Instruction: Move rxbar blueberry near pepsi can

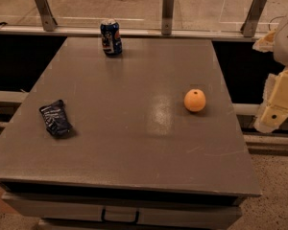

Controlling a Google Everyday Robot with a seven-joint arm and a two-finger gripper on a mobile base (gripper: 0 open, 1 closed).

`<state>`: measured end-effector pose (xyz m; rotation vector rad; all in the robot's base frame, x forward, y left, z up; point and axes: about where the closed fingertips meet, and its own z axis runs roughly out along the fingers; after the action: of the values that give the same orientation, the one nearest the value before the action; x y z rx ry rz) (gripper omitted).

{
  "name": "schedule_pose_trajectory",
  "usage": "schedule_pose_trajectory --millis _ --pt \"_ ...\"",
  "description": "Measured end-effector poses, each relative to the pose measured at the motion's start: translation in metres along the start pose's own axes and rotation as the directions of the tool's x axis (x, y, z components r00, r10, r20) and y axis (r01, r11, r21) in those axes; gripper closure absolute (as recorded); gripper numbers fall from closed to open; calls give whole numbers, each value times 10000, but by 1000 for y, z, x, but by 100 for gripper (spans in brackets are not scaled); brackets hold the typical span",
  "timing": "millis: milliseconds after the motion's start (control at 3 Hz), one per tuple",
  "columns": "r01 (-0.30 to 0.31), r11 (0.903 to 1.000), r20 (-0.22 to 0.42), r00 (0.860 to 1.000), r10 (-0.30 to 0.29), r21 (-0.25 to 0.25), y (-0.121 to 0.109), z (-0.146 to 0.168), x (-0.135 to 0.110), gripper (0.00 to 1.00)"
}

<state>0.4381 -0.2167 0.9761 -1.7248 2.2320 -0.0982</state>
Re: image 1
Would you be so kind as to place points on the dark blue rxbar wrapper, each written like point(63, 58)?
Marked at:
point(55, 118)

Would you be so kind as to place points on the blue pepsi can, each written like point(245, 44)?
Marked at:
point(111, 40)

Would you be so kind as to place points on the grey table with drawer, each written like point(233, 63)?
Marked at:
point(133, 144)

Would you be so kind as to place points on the orange fruit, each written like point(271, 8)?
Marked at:
point(195, 100)

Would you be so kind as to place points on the middle metal bracket post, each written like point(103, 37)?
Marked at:
point(167, 16)

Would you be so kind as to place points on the right metal bracket post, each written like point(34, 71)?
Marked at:
point(249, 27)

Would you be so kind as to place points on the left metal bracket post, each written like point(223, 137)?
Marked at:
point(48, 21)

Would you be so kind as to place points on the black drawer handle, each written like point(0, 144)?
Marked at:
point(119, 215)

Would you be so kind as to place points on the metal bracket post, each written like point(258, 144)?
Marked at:
point(167, 16)
point(249, 27)
point(48, 21)

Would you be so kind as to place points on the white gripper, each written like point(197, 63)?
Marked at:
point(287, 43)

